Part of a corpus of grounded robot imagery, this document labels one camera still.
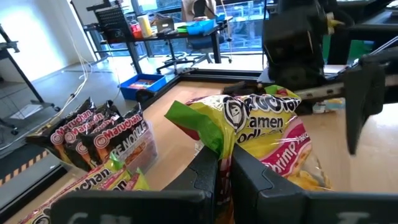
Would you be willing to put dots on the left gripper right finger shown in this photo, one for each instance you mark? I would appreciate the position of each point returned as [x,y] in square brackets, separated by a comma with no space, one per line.
[248,180]

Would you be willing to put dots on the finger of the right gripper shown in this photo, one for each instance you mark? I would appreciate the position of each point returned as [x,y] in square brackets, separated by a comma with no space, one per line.
[362,99]

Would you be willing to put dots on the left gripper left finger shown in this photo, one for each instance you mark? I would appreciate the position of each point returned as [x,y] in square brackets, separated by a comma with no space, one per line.
[208,174]

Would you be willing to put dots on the yellow noodle packet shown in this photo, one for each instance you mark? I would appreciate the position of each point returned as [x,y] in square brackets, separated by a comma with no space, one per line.
[140,183]
[119,182]

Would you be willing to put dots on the clear plastic bin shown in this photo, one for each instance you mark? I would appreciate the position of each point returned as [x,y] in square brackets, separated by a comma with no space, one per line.
[146,149]

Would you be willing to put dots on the black office chair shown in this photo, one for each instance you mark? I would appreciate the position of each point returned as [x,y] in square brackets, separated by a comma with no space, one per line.
[202,46]

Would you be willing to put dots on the beige jacket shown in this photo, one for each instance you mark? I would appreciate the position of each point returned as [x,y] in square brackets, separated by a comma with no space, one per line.
[188,9]

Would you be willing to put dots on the coloured boxes in crate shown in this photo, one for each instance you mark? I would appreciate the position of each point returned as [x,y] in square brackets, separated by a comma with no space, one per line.
[141,84]

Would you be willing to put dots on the blue plastic crate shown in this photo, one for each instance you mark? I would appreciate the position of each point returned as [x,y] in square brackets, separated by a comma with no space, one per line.
[127,90]

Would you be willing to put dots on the grey desk box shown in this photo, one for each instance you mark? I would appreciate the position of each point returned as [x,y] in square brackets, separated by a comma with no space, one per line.
[164,25]

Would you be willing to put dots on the black work desk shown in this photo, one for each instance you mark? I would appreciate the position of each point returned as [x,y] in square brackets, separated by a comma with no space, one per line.
[161,37]

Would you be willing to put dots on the cream paper roll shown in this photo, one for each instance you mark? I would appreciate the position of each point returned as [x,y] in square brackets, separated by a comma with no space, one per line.
[144,26]

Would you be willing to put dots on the small red container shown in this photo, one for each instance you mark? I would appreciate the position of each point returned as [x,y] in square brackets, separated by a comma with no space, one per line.
[136,31]

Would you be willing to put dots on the black pegboard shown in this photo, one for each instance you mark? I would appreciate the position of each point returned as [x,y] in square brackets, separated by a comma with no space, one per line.
[113,21]

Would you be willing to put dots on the black hazard-striped floor mat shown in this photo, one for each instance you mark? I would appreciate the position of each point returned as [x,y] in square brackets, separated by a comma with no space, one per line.
[21,165]

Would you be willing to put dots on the black rolling stand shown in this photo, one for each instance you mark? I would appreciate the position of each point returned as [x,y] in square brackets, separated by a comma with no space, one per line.
[18,77]

